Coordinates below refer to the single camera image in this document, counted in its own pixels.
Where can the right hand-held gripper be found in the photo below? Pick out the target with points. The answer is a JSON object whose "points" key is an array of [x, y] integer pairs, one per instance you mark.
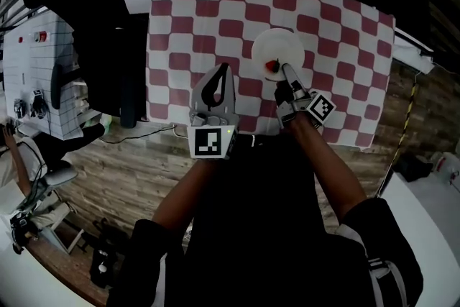
{"points": [[320, 108]]}

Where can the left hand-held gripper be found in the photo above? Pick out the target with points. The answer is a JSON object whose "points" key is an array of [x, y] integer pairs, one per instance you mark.
{"points": [[208, 144]]}

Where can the red strawberry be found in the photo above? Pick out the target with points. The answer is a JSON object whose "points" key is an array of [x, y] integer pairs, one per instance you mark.
{"points": [[272, 65]]}

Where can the white round plate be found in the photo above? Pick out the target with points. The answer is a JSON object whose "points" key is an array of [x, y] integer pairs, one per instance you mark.
{"points": [[278, 45]]}

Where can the person's left forearm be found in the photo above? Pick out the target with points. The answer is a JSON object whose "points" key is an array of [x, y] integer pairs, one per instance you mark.
{"points": [[179, 194]]}

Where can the person's right forearm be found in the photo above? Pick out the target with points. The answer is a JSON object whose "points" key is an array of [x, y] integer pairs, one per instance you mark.
{"points": [[330, 172]]}

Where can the red white checkered table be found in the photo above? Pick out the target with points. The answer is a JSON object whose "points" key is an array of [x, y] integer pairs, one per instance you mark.
{"points": [[215, 11]]}

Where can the white low platform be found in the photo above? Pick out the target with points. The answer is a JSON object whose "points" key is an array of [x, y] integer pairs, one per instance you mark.
{"points": [[413, 54]]}

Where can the yellow black hazard tape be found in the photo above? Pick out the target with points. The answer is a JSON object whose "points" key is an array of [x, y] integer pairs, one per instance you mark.
{"points": [[408, 118]]}

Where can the black office chair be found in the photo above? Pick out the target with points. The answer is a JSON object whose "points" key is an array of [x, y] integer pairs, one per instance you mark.
{"points": [[97, 46]]}

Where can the person's black clothing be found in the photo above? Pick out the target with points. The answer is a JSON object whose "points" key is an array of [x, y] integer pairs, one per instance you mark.
{"points": [[258, 233]]}

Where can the black bag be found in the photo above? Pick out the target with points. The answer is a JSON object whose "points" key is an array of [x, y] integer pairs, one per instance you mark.
{"points": [[413, 167]]}

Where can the grey seat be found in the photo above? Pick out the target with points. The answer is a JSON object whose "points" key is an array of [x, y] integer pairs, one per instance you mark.
{"points": [[62, 173]]}

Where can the black boxy device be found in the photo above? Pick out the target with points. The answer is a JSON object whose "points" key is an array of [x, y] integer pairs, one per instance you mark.
{"points": [[38, 105]]}

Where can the white tiled table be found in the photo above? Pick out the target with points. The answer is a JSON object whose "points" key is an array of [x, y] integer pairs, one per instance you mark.
{"points": [[36, 64]]}

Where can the white jug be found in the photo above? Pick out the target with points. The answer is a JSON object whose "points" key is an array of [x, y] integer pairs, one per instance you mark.
{"points": [[447, 165]]}

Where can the red white small can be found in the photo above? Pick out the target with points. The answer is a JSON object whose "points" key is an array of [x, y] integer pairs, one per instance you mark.
{"points": [[41, 36]]}

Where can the dark floor bag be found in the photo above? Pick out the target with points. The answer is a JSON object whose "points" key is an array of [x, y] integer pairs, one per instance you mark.
{"points": [[104, 255]]}

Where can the small black device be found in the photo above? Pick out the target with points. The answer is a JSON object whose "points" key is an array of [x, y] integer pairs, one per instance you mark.
{"points": [[19, 108]]}

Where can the plain white table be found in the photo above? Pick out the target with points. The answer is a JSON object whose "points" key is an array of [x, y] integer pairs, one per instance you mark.
{"points": [[424, 233]]}

